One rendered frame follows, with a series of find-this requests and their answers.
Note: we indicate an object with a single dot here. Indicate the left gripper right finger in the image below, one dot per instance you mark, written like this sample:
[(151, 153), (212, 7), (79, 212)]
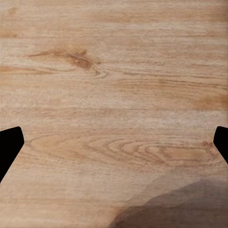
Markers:
[(221, 141)]

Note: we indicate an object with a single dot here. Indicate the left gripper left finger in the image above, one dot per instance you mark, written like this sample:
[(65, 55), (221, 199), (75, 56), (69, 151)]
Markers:
[(11, 142)]

